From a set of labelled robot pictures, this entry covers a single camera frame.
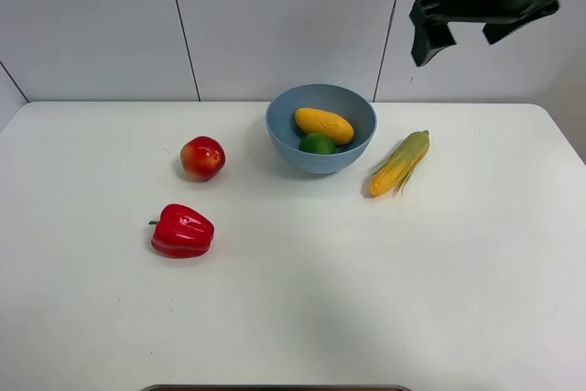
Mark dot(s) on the green lime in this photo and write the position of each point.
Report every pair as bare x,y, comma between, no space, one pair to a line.
317,143

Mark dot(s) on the yellow mango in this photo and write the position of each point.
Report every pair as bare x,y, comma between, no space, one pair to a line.
314,120

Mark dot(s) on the corn cob with husk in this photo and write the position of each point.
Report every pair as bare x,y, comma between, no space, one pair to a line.
396,171

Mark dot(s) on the blue plastic bowl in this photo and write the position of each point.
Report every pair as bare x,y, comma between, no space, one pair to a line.
286,135

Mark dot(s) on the red yellow apple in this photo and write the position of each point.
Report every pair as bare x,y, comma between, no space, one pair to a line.
202,158

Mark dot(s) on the red bell pepper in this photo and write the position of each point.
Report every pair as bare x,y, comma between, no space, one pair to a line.
181,232

